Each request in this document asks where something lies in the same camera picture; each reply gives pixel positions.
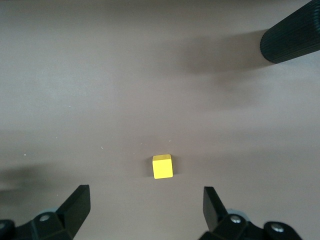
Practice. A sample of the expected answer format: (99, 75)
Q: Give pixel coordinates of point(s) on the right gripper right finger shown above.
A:
(212, 212)

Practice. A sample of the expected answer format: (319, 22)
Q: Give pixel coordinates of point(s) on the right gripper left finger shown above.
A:
(75, 212)

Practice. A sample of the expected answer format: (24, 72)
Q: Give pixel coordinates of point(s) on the yellow cube block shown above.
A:
(162, 167)

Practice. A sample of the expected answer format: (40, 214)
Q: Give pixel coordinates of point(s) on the brown table cover sheet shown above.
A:
(100, 75)

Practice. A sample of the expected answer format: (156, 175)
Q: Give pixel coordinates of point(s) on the black ribbed cylinder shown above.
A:
(290, 35)

